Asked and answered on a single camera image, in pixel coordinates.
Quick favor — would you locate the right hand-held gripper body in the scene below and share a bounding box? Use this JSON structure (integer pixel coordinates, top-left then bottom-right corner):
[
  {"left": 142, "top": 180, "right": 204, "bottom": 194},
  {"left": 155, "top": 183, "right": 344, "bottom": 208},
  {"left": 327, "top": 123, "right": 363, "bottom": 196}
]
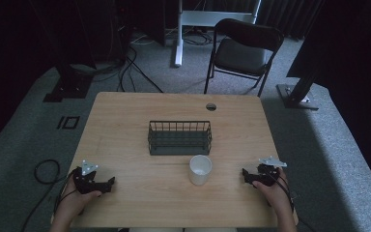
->
[{"left": 252, "top": 156, "right": 288, "bottom": 188}]

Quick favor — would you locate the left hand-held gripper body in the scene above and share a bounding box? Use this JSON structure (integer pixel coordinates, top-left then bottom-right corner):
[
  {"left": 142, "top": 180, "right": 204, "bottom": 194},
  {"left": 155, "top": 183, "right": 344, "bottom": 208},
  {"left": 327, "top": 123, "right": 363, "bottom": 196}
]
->
[{"left": 72, "top": 159, "right": 110, "bottom": 195}]

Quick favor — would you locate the person's right hand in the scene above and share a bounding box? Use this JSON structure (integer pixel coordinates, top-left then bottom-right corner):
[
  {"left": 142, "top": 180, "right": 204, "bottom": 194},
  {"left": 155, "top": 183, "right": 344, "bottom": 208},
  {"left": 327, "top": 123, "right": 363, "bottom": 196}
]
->
[{"left": 251, "top": 167, "right": 294, "bottom": 211}]

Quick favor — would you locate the person's left hand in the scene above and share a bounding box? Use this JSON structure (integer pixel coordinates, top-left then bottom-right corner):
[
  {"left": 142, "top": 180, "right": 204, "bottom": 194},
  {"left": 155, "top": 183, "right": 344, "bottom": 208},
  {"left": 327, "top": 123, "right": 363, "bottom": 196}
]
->
[{"left": 57, "top": 175, "right": 103, "bottom": 223}]

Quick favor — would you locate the white cup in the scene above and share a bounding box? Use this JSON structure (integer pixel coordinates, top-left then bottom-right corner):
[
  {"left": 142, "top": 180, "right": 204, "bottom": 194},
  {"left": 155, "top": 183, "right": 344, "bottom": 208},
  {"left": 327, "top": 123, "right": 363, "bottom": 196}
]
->
[{"left": 187, "top": 154, "right": 214, "bottom": 187}]

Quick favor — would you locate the black slanted stand with base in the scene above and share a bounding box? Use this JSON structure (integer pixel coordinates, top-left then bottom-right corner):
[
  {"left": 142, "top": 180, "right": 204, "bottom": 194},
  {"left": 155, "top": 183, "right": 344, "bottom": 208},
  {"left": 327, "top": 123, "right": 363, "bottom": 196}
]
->
[{"left": 275, "top": 72, "right": 320, "bottom": 111}]

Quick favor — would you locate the black stand with flat base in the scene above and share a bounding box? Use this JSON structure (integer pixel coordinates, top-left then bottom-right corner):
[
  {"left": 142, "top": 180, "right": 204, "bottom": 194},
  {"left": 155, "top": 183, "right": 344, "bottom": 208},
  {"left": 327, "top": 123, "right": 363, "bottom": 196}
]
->
[{"left": 42, "top": 47, "right": 95, "bottom": 103}]

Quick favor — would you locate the black folding chair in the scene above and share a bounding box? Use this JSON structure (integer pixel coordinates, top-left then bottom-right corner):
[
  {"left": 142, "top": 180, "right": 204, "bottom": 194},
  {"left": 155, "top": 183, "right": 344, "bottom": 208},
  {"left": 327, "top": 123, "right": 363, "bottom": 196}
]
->
[{"left": 203, "top": 17, "right": 285, "bottom": 98}]

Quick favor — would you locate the dark curtain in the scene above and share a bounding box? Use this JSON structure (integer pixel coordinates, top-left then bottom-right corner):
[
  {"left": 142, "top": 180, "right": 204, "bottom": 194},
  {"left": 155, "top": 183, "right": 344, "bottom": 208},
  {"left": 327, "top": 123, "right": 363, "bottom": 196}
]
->
[{"left": 257, "top": 0, "right": 327, "bottom": 42}]

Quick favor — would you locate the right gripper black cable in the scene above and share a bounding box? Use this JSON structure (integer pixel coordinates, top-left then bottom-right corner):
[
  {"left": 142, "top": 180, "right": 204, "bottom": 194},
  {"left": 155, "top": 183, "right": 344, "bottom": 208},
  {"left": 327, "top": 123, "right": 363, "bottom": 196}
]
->
[{"left": 265, "top": 169, "right": 318, "bottom": 232}]

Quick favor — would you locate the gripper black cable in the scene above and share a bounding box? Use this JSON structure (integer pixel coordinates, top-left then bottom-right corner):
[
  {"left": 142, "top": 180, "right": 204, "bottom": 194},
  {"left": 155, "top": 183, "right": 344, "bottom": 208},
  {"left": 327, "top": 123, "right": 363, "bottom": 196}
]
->
[
  {"left": 265, "top": 169, "right": 318, "bottom": 232},
  {"left": 19, "top": 159, "right": 78, "bottom": 232}
]

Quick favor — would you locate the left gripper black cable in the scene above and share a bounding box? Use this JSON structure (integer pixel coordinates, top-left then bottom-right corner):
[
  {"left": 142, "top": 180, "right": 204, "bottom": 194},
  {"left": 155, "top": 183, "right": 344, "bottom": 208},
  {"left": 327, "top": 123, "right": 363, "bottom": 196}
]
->
[{"left": 19, "top": 159, "right": 78, "bottom": 232}]

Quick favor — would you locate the black wire basket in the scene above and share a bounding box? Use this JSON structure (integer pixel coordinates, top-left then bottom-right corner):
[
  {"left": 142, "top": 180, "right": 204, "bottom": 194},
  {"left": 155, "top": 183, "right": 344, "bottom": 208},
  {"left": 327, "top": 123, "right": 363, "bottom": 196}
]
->
[{"left": 147, "top": 120, "right": 214, "bottom": 157}]

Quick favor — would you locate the bundle of black floor cables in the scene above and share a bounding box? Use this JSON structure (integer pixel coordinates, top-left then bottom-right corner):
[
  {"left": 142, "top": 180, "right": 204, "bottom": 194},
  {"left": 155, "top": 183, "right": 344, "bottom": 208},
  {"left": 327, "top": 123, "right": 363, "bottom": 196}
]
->
[{"left": 71, "top": 30, "right": 214, "bottom": 95}]

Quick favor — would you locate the white desk frame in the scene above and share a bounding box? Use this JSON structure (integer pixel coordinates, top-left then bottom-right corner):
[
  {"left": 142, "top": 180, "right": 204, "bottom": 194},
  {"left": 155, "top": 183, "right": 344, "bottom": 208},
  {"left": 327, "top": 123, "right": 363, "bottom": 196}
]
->
[{"left": 173, "top": 0, "right": 263, "bottom": 69}]

